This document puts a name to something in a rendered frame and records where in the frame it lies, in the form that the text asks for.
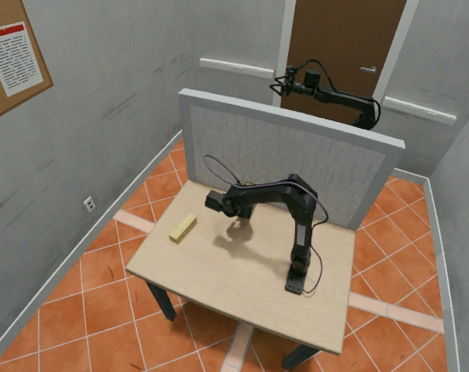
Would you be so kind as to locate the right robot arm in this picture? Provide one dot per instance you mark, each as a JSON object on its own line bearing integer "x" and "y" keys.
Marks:
{"x": 327, "y": 95}

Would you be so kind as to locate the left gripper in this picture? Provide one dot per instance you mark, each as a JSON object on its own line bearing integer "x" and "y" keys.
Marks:
{"x": 246, "y": 211}

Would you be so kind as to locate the grey panel wall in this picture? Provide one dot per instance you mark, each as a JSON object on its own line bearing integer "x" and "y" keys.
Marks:
{"x": 346, "y": 166}

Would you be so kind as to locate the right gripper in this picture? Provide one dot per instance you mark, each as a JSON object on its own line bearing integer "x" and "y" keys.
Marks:
{"x": 290, "y": 85}

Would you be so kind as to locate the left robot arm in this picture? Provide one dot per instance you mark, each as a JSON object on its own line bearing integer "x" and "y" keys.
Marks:
{"x": 300, "y": 205}

